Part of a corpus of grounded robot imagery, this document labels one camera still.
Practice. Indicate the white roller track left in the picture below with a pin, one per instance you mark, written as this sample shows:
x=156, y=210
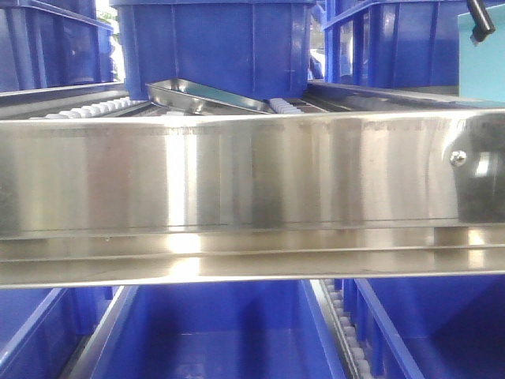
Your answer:
x=95, y=110

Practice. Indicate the rail screw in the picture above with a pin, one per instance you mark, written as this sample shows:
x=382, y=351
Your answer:
x=458, y=158

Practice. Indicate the white roller track lower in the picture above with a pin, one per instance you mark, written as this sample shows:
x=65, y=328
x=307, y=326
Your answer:
x=343, y=333

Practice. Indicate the steel lane divider upper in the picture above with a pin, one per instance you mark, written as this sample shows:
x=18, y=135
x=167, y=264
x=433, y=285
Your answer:
x=195, y=98

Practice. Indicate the blue bin lower middle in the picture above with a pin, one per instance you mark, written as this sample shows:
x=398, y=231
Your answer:
x=251, y=329

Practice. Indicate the blue bin lower left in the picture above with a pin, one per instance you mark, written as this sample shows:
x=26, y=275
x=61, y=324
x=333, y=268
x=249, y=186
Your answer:
x=41, y=328

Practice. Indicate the blue bin upper middle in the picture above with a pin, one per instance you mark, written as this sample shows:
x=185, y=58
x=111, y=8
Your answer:
x=257, y=49

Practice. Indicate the teal panel right edge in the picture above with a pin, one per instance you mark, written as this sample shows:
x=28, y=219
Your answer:
x=481, y=67

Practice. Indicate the blue bin lower right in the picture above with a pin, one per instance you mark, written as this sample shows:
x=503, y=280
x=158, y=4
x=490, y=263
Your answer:
x=429, y=327

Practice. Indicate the white roller track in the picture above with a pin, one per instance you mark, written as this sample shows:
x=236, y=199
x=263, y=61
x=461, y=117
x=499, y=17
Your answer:
x=343, y=333
x=95, y=110

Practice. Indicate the blue bin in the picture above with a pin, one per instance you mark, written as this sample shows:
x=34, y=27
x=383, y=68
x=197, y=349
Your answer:
x=257, y=49
x=429, y=327
x=47, y=44
x=251, y=329
x=392, y=44
x=41, y=328

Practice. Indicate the stainless steel shelf front rail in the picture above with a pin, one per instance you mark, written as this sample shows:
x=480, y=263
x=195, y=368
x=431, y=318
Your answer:
x=190, y=199

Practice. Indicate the blue bin upper left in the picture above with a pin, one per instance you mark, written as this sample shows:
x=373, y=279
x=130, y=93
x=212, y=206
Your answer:
x=47, y=44

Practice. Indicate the blue bin upper right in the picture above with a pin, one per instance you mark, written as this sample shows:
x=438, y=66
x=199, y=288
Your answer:
x=392, y=44

